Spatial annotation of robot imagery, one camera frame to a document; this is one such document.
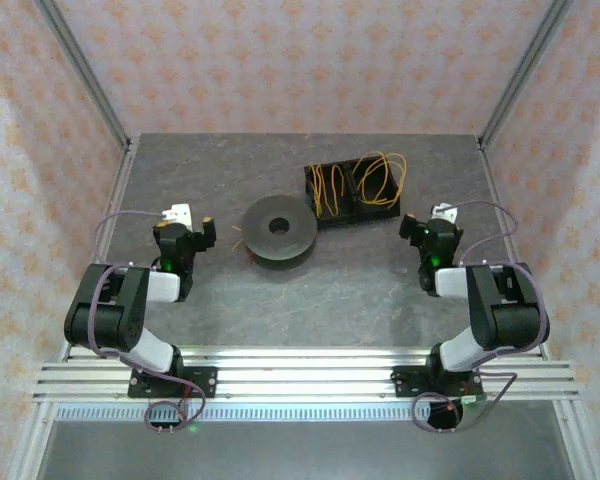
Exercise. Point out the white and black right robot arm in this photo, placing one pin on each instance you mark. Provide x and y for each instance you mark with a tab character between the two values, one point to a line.
460	352

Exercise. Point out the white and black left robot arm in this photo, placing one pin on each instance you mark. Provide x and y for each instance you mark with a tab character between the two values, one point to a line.
155	350

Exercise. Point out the black two-compartment box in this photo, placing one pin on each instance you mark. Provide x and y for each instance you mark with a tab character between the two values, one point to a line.
340	222

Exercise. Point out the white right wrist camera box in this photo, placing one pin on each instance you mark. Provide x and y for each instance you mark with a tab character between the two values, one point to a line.
445	212

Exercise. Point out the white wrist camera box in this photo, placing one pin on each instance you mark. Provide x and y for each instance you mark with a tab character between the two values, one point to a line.
445	212
179	212

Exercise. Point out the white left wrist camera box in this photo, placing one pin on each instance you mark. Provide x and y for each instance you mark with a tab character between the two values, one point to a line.
179	212

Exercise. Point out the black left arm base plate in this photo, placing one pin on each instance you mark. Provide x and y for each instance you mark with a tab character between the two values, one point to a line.
205	382

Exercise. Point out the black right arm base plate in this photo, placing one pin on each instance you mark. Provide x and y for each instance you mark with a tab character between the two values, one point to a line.
405	382

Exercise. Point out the aluminium mounting rail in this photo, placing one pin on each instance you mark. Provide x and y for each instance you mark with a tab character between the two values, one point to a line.
300	380

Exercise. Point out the aluminium corner post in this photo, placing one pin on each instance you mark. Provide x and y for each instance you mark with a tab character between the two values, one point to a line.
525	70
80	70

